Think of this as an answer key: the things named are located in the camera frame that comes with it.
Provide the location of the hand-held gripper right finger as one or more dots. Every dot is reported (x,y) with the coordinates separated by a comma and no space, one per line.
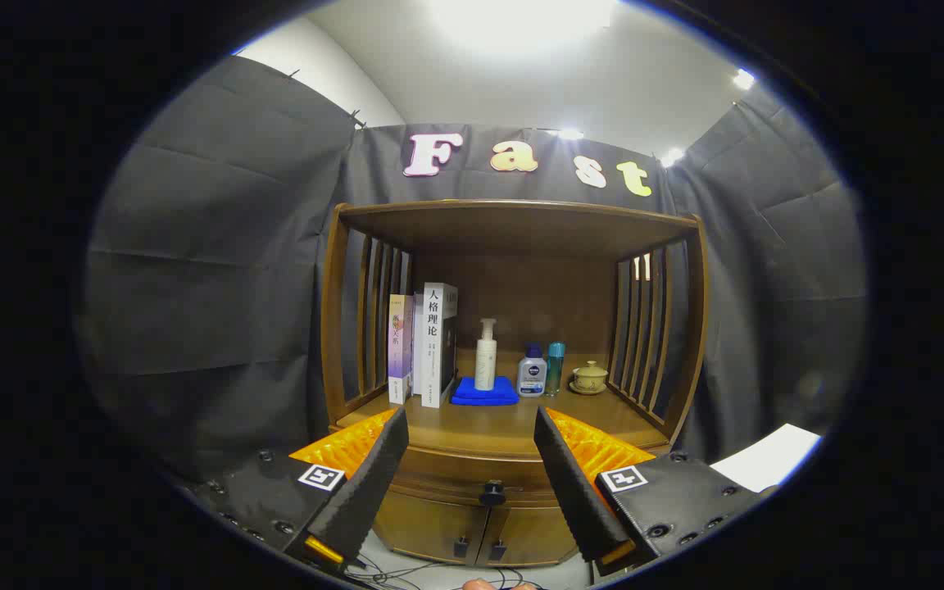
(574,492)

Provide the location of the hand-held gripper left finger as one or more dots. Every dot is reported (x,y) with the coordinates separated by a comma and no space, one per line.
(369,492)

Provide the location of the black drawer knob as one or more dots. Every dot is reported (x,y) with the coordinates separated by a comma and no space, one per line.
(492,494)

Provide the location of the brown wooden drawer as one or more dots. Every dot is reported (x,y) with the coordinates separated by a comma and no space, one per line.
(456,471)

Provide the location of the wooden cabinet door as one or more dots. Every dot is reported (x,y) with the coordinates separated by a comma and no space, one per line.
(423,524)
(533,537)

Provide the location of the wooden countertop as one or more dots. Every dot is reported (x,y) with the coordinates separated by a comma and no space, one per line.
(488,426)

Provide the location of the brown wooden cabinet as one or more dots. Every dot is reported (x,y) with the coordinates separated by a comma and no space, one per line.
(521,229)

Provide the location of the beige saucer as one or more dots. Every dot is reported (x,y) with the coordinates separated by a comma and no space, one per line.
(587,391)

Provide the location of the beige lidded teacup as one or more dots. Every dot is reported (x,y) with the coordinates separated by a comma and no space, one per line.
(591,375)

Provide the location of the white bottle with blue cap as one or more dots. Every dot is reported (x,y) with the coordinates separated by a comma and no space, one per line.
(531,377)

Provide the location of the teal bottle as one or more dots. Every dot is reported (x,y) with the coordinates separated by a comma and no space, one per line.
(555,369)

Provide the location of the blue folded cloth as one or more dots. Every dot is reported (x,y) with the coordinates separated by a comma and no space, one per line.
(480,397)

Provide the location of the thin pale book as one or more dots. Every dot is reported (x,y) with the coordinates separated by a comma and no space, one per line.
(418,360)

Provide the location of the purple book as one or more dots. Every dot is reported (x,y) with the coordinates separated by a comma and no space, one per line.
(400,352)

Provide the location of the white pump bottle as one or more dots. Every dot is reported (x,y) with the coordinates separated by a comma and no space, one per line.
(486,360)

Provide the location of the thick white book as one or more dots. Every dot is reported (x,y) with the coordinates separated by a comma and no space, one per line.
(433,344)

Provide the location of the white board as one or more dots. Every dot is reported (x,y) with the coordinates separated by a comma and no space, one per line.
(767,459)

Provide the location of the small ceiling light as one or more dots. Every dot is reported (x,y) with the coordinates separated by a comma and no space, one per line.
(673,156)
(742,79)
(570,133)

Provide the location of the large ceiling light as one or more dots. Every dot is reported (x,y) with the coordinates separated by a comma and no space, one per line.
(521,20)

